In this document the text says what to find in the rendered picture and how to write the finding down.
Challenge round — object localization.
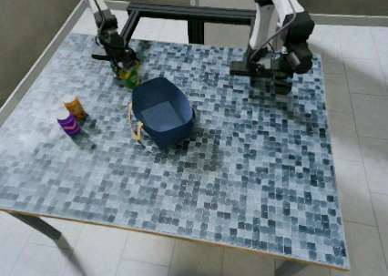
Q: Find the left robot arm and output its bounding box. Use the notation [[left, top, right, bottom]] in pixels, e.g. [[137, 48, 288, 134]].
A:
[[230, 0, 315, 75]]

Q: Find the blue canvas tote bag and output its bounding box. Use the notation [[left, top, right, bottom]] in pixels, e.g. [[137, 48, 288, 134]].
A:
[[129, 77, 196, 149]]

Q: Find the yellow striped drink can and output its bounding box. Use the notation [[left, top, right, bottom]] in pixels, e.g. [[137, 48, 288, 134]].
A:
[[63, 94, 86, 119]]

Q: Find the dark blue bag floor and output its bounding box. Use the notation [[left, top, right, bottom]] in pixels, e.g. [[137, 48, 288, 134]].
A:
[[140, 101, 183, 132]]

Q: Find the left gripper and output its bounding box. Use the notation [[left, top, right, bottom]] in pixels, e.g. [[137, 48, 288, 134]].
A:
[[273, 56, 295, 97]]

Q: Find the purple drink can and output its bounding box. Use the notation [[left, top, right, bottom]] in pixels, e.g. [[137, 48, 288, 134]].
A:
[[56, 110, 80, 136]]

